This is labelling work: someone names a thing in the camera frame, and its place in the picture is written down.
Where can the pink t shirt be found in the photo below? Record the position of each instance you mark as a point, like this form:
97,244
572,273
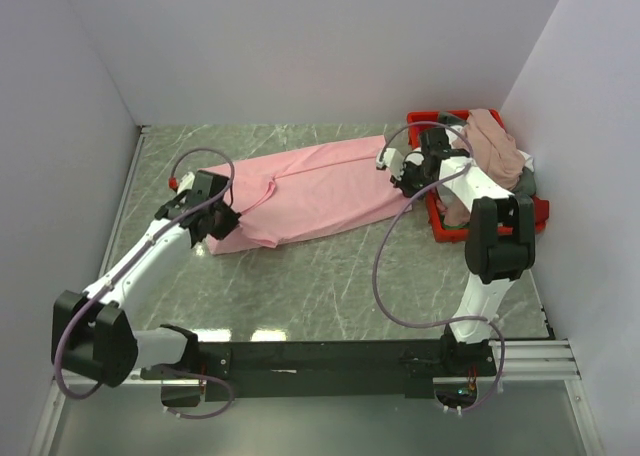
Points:
308,193

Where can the white t shirt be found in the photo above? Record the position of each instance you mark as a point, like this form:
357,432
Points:
527,158

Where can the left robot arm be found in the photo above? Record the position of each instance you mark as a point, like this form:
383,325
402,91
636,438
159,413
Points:
91,332

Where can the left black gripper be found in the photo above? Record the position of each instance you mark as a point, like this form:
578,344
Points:
230,223

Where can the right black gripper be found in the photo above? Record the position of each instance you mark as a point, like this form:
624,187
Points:
403,184

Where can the beige t shirt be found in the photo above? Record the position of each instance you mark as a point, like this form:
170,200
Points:
455,212

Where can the aluminium frame rail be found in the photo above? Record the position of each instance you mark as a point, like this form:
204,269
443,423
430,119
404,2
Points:
540,358

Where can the green garment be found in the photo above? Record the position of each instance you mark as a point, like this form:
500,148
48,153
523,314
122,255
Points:
455,227

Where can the red garment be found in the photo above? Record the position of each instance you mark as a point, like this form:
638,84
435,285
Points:
541,213

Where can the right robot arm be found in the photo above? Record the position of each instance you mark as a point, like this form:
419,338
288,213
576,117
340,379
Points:
500,245

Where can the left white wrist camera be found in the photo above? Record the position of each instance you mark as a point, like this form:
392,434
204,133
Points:
183,183

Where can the black base beam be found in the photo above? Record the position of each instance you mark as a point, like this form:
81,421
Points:
278,369

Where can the red plastic bin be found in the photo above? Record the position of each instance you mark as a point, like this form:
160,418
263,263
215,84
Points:
441,232

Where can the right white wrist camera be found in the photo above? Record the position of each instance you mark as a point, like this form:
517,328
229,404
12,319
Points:
391,160

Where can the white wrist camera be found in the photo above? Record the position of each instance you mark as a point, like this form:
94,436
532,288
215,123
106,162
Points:
391,160
183,183

